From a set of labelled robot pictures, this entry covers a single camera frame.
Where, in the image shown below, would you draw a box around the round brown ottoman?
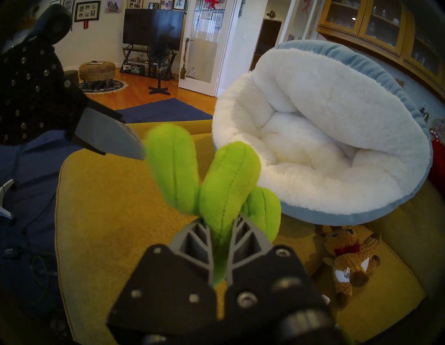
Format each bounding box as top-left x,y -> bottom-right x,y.
78,61 -> 117,89

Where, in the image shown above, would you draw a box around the green cactus plush toy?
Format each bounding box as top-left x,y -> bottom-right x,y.
144,123 -> 282,287

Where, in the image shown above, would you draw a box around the white glass french door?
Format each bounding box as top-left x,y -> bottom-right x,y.
178,0 -> 240,98

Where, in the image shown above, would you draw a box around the wooden wall cabinets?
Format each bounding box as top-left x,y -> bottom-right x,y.
316,0 -> 445,99

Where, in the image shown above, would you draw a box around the brown reindeer plush toy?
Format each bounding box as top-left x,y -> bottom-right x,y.
313,225 -> 382,308

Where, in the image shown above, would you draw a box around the black collage photo frame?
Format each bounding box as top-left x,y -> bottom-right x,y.
74,1 -> 101,22

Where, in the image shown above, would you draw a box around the round patterned rug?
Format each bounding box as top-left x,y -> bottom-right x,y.
79,79 -> 129,95

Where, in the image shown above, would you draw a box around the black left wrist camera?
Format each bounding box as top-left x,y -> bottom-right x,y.
0,3 -> 73,47

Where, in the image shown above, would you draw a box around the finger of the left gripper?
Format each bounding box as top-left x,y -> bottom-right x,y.
0,33 -> 146,161
0,179 -> 15,220

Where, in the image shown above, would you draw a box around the yellow sofa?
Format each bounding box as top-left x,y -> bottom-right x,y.
55,119 -> 445,345

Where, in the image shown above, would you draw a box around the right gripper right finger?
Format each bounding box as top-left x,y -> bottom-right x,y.
222,213 -> 326,319

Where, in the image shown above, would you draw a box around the dark television stand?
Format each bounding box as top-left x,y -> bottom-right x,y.
121,45 -> 178,81

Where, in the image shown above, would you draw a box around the red blanket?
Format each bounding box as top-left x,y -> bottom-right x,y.
429,139 -> 445,195

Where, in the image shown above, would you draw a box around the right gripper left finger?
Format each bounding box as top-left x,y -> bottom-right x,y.
107,220 -> 226,337

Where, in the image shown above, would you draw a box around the black flat television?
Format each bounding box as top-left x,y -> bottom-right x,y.
122,9 -> 185,51

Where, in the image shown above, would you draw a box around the black pedestal fan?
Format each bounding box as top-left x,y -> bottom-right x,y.
147,42 -> 171,96

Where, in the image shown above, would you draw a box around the white and blue dog bed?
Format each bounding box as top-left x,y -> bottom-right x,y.
211,39 -> 433,226

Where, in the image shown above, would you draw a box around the blue floor cloth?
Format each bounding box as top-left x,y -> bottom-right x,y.
0,97 -> 213,313

